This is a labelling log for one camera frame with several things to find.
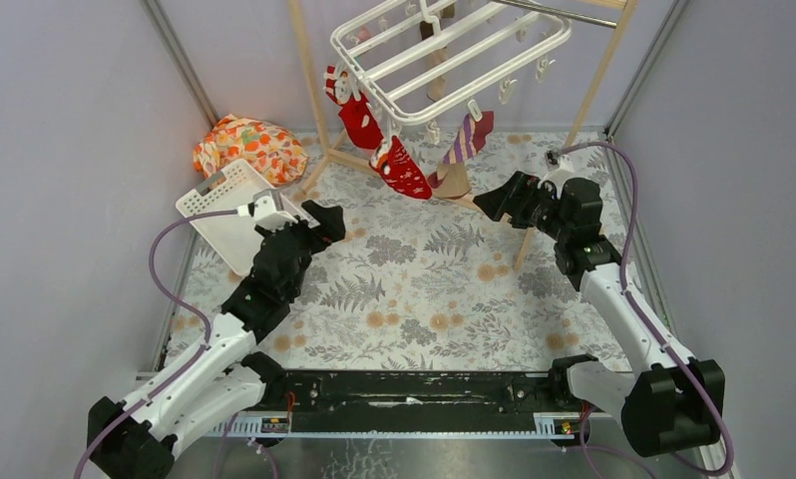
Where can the white slotted cable duct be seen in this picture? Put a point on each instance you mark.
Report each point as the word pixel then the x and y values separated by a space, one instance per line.
pixel 405 426

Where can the red patterned sock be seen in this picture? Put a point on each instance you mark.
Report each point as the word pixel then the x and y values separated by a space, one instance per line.
pixel 392 162

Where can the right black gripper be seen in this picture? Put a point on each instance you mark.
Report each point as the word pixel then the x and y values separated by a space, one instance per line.
pixel 512 198

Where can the floral patterned mat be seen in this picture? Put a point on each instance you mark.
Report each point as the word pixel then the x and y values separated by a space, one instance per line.
pixel 430 285

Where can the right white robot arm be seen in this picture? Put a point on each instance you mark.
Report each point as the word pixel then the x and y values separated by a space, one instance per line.
pixel 671 401

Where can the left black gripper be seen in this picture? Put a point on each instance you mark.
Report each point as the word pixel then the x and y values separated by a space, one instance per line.
pixel 307 234

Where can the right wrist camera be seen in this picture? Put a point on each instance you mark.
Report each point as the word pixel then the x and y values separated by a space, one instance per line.
pixel 560 169

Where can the red santa sock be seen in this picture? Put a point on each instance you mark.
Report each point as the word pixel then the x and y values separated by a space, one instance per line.
pixel 354 110

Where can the orange floral cloth bundle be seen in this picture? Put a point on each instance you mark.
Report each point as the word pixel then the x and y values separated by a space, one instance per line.
pixel 271 150

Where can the brown beige sock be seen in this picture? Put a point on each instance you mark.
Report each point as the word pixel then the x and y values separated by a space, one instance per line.
pixel 436 88

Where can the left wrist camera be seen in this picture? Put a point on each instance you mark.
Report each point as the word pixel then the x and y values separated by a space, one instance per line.
pixel 267 210

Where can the metal hanging rod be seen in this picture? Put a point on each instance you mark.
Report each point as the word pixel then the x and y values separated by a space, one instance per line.
pixel 578 17

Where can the wooden drying rack frame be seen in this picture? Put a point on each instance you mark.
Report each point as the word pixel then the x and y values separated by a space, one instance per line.
pixel 335 144

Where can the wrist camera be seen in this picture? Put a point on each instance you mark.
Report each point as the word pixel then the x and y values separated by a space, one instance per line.
pixel 267 210
pixel 560 169

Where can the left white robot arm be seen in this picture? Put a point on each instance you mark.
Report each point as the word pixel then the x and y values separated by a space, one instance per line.
pixel 143 435

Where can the white plastic basket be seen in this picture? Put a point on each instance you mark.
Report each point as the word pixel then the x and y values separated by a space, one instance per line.
pixel 235 187

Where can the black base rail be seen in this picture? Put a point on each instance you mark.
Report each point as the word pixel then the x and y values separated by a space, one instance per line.
pixel 414 392

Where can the white clip sock hanger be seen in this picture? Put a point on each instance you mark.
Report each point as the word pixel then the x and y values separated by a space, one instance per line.
pixel 414 65

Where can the pink brown sock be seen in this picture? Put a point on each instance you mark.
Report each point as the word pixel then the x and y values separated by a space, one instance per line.
pixel 450 179

